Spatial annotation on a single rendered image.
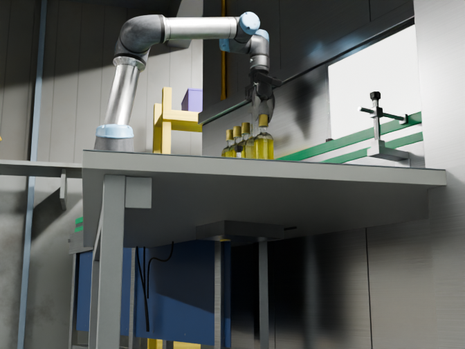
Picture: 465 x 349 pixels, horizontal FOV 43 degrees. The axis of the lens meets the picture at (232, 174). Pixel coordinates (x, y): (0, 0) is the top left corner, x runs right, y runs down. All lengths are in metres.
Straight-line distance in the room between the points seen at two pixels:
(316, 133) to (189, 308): 0.82
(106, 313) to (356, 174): 0.55
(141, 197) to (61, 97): 4.25
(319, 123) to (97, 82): 3.48
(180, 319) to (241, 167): 1.33
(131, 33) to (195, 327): 1.08
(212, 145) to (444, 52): 1.64
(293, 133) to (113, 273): 1.30
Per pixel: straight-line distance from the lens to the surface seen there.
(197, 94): 4.66
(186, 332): 2.34
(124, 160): 1.09
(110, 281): 1.10
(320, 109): 2.17
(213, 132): 2.83
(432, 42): 1.40
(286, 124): 2.31
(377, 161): 1.67
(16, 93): 5.38
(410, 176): 1.26
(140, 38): 2.07
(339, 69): 2.14
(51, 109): 5.32
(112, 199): 1.12
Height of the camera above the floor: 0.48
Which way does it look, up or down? 12 degrees up
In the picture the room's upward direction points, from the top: straight up
